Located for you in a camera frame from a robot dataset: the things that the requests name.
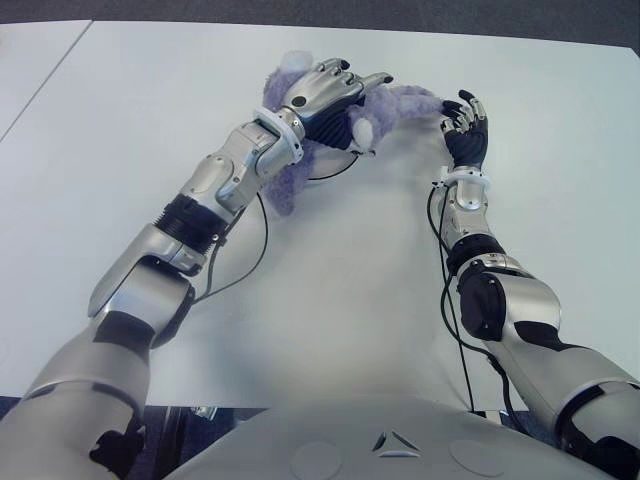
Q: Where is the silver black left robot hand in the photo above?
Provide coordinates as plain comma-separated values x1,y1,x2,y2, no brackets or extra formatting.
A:
282,58,395,152

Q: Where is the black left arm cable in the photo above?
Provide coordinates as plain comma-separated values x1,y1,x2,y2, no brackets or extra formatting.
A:
192,192,269,304

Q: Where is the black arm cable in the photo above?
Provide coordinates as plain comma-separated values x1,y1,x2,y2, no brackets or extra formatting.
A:
427,182,524,429
192,192,269,304

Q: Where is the white plate with black rim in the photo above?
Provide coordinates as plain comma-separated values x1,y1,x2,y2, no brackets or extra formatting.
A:
307,149,359,182

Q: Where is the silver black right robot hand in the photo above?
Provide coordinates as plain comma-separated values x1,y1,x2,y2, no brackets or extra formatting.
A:
439,89,490,169

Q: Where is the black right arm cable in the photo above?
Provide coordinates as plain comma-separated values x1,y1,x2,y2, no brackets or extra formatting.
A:
427,182,524,429

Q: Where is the purple plush bunny doll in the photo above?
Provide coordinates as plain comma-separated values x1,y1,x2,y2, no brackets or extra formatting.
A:
262,49,446,216

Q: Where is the grey robot torso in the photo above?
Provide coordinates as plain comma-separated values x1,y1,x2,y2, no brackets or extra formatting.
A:
164,394,621,480

